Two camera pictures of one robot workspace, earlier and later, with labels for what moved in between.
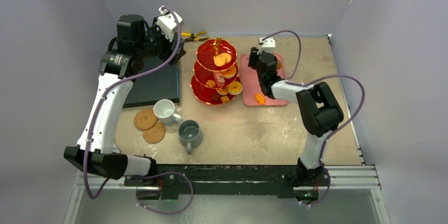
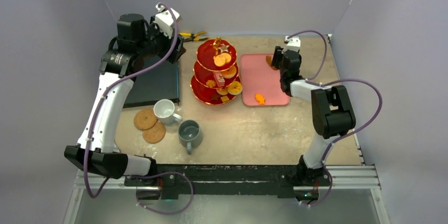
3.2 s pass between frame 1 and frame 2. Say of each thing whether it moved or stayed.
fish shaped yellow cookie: stayed
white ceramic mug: stayed
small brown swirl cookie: stayed
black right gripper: moved
